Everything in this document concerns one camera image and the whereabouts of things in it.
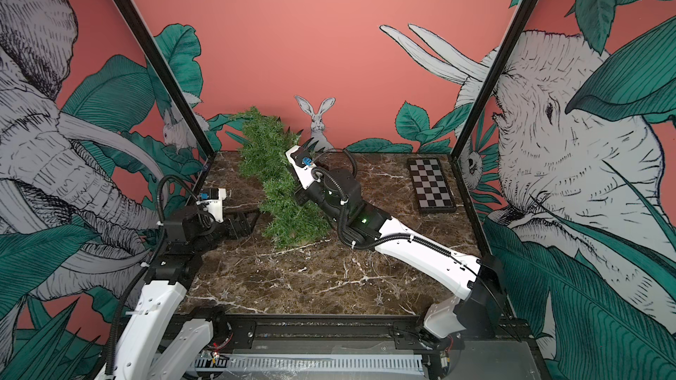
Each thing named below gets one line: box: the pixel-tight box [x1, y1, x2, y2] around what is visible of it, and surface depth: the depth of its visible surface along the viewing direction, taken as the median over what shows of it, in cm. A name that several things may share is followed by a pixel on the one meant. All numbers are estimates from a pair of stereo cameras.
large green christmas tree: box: [238, 106, 302, 205], surface depth 85 cm
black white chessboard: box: [406, 157, 457, 213], surface depth 109 cm
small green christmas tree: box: [258, 171, 334, 249], surface depth 75 cm
